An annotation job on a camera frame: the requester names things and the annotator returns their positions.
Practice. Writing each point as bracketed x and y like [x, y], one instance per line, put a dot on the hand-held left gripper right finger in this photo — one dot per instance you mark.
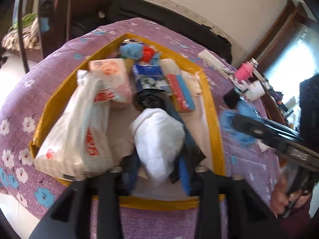
[185, 178]

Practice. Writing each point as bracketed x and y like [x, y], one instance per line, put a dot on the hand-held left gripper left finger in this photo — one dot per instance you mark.
[131, 178]

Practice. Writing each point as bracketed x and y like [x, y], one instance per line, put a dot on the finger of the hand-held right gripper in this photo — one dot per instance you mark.
[231, 99]
[254, 129]

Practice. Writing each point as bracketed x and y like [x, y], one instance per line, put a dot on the cardboard box with yellow tape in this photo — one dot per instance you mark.
[213, 119]

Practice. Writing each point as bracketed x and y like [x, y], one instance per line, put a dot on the white towel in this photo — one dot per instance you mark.
[159, 142]

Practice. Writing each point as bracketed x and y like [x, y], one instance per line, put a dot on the white plastic bag pack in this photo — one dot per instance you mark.
[74, 134]

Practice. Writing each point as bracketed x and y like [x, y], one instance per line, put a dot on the black packet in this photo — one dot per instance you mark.
[149, 99]

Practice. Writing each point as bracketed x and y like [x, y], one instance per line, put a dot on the dark blue patterned packet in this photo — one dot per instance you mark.
[147, 73]

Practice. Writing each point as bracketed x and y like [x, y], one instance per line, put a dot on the red soft item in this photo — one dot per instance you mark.
[148, 53]

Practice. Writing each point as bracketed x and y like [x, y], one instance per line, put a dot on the pink tissue pack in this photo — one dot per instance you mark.
[112, 79]

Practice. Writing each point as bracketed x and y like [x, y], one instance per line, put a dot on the person's right hand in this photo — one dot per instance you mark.
[280, 199]

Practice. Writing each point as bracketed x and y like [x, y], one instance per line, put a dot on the white crumpled bag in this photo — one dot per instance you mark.
[241, 86]

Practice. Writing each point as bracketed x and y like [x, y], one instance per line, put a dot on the pink bottle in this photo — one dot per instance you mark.
[245, 71]

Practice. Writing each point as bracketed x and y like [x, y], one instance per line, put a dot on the cluttered wooden windowsill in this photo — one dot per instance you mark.
[279, 99]

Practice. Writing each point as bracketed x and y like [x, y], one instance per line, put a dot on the white packet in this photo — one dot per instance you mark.
[192, 84]

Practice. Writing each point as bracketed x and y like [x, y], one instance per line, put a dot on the red and blue sponge pack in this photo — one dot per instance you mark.
[181, 93]

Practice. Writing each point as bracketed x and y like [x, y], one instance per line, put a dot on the window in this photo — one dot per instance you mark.
[286, 57]

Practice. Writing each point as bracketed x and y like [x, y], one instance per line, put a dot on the black headboard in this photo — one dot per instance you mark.
[154, 12]

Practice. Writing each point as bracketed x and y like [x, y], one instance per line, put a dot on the purple flowered bed sheet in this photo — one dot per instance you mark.
[25, 99]

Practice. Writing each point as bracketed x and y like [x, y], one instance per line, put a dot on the black clothes rack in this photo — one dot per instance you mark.
[23, 47]

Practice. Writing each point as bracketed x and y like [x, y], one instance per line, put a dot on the pile of clothes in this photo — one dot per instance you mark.
[20, 36]

